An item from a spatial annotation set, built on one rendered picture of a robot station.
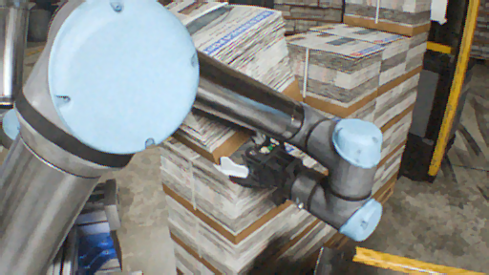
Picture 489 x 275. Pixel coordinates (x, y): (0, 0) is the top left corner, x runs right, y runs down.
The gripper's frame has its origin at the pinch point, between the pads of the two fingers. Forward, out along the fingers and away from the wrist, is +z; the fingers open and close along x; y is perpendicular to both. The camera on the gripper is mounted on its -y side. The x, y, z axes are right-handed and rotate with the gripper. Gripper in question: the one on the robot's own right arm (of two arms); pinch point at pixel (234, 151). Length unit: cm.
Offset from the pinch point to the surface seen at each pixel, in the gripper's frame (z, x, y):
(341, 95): 12, -55, -27
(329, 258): -25.9, 2.0, -17.9
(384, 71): 12, -87, -36
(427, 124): 16, -155, -124
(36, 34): 718, -53, -110
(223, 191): 9.8, 3.0, -19.0
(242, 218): 5.7, 3.1, -28.8
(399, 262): -38.5, -6.4, -19.0
